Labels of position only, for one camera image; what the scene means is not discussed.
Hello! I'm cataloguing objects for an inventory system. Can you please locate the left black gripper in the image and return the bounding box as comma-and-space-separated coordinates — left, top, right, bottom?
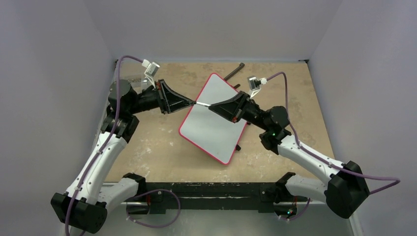
128, 79, 192, 115

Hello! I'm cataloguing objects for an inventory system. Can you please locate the white whiteboard marker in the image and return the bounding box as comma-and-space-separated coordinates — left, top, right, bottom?
196, 101, 211, 107

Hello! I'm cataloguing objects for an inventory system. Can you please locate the red framed whiteboard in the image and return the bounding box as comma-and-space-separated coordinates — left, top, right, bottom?
178, 73, 247, 165

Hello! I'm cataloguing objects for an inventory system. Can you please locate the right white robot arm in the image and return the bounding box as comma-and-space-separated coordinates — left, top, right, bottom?
208, 92, 370, 219

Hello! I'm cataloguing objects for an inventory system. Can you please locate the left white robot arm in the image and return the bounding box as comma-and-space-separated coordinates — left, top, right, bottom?
51, 80, 196, 235

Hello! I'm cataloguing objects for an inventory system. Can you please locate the clear plastic screw box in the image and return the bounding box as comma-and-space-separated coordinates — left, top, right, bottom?
120, 74, 151, 89

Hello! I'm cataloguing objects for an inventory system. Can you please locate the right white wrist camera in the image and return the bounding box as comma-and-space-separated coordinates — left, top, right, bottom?
247, 76, 268, 99

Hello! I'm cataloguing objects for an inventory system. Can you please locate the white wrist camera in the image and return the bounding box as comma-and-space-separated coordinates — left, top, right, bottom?
142, 59, 160, 87
247, 76, 268, 99

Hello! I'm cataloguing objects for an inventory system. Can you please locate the black whiteboard stand bracket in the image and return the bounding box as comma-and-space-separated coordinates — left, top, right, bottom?
224, 62, 245, 82

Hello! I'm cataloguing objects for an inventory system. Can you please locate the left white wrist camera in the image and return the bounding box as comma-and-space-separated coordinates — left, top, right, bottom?
142, 59, 160, 87

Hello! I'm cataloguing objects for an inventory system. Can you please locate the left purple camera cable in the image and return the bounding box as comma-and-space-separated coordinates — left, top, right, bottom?
64, 55, 144, 236

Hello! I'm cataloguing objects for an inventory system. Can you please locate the purple camera cable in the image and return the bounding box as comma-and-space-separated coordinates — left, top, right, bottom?
265, 71, 401, 196
64, 55, 144, 236

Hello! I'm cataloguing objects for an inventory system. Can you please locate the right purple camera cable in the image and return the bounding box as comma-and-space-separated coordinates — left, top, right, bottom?
265, 71, 401, 196

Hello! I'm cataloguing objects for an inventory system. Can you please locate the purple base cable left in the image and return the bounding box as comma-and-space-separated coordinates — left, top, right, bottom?
126, 189, 181, 229

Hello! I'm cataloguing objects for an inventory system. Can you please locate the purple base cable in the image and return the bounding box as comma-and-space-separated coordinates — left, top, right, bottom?
126, 189, 181, 229
277, 199, 312, 222

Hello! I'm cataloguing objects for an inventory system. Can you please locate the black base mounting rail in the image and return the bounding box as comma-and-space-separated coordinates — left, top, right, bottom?
123, 182, 307, 217

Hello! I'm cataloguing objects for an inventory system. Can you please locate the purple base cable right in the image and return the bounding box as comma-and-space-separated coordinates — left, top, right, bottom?
277, 199, 312, 222

